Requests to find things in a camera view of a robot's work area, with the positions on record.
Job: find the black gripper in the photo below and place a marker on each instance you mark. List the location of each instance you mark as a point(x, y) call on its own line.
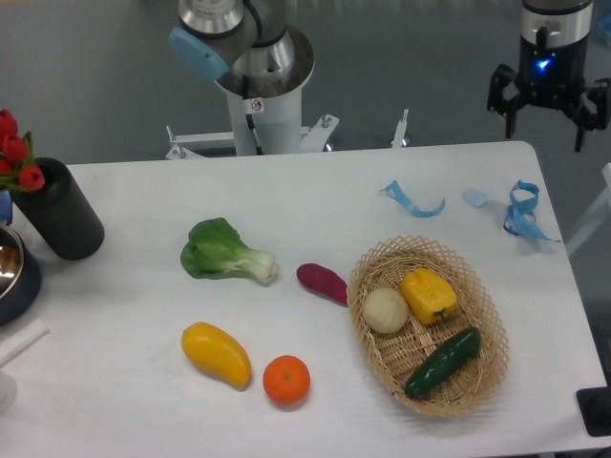
point(547, 72)

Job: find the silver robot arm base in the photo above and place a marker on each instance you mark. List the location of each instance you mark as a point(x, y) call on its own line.
point(257, 59)

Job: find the yellow bell pepper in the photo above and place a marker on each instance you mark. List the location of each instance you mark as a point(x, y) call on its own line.
point(430, 297)

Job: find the woven wicker basket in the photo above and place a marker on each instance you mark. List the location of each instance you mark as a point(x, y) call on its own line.
point(395, 356)

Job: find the pale blue bottle cap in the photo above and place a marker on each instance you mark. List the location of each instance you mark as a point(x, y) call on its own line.
point(475, 198)

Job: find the tangled blue tape strip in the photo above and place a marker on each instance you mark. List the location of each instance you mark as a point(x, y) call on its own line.
point(520, 219)

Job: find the purple sweet potato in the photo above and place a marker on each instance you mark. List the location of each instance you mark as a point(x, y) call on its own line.
point(323, 281)

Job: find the dark green cucumber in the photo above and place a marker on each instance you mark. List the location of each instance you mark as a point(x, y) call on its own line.
point(446, 360)

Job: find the black device at edge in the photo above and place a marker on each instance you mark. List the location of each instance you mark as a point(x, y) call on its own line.
point(594, 407)

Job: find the green bok choy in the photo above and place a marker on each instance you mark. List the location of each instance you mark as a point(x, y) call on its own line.
point(214, 248)

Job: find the orange tangerine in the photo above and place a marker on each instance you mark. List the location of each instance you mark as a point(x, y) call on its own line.
point(286, 380)

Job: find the yellow mango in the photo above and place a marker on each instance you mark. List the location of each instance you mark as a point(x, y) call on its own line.
point(217, 353)

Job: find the black cylindrical vase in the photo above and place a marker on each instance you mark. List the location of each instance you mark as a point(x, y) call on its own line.
point(61, 213)

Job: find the red tulip flowers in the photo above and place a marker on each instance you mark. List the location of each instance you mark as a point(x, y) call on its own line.
point(19, 170)

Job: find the dark metal pot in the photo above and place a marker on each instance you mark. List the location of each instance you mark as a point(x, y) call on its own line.
point(20, 276)

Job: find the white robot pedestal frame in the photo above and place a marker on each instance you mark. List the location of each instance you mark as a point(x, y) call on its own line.
point(316, 138)

